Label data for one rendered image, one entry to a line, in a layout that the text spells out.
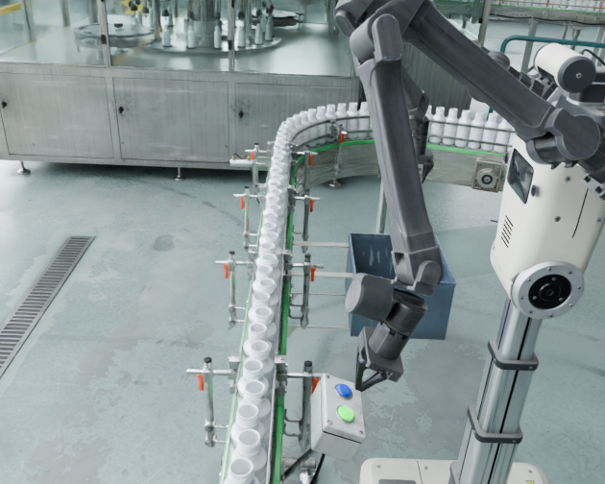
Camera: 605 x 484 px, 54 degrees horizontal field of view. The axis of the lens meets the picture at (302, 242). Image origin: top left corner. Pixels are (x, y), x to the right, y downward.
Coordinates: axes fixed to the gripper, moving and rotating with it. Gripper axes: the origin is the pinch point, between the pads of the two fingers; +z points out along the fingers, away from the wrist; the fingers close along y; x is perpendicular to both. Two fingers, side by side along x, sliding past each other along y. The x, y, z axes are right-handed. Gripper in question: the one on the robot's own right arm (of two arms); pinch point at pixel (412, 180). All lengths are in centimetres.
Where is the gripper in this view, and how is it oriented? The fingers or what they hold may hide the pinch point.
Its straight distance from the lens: 188.0
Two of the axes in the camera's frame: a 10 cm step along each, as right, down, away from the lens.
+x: -0.3, 4.8, -8.8
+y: -10.0, -0.4, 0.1
